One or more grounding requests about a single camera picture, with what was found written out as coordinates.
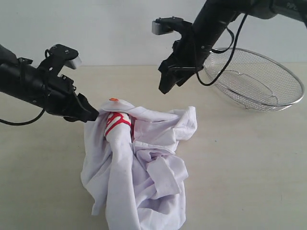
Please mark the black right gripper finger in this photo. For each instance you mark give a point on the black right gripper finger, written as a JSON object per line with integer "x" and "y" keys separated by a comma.
{"x": 184, "y": 75}
{"x": 168, "y": 80}

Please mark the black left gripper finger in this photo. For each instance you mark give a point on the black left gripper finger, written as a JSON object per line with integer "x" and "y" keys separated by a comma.
{"x": 75, "y": 119}
{"x": 87, "y": 112}

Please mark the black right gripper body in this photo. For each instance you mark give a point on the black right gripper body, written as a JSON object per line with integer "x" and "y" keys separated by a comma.
{"x": 190, "y": 51}

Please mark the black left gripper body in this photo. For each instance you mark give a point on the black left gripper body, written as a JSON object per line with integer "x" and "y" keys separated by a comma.
{"x": 61, "y": 97}

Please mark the white t-shirt red logo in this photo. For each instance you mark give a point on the white t-shirt red logo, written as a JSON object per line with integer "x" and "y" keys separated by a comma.
{"x": 131, "y": 169}

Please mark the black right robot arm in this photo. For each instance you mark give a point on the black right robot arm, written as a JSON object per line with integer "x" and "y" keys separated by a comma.
{"x": 216, "y": 15}

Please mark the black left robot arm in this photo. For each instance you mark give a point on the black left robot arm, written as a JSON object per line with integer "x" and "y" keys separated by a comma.
{"x": 19, "y": 79}

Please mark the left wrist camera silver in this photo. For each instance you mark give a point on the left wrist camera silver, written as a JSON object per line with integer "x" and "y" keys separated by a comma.
{"x": 59, "y": 56}

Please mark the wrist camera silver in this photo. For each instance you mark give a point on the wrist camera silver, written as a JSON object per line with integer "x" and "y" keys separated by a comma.
{"x": 59, "y": 56}
{"x": 162, "y": 26}

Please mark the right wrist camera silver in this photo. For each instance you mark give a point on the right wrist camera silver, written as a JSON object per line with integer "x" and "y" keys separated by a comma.
{"x": 162, "y": 26}

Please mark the metal wire mesh basket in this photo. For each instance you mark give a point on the metal wire mesh basket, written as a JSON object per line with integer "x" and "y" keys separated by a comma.
{"x": 253, "y": 80}

